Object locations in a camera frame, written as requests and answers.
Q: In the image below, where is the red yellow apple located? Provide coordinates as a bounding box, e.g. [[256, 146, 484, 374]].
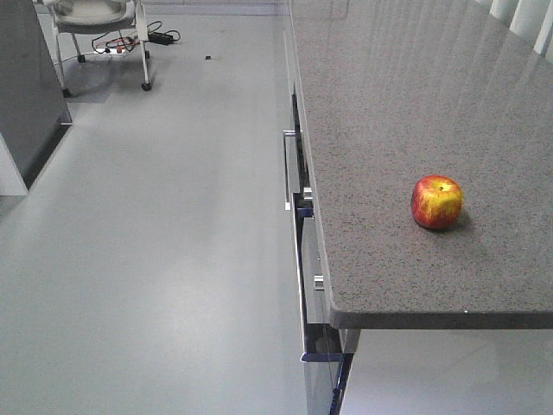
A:
[[411, 175, 463, 229]]

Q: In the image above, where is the grey stone kitchen counter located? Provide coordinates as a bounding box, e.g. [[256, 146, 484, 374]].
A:
[[283, 0, 553, 415]]

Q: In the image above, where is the black power adapter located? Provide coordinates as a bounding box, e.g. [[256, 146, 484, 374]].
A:
[[148, 31, 175, 46]]

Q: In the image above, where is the white power strip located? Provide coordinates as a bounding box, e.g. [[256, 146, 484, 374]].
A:
[[102, 48, 127, 56]]

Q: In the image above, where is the grey cabinet block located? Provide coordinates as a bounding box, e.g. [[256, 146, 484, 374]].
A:
[[1, 1, 73, 196]]

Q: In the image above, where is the white rolling chair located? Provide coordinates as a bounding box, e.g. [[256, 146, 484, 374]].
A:
[[42, 1, 152, 98]]

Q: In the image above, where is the chrome cabinet handle bar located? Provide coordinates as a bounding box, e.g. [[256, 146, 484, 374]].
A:
[[283, 131, 300, 211]]

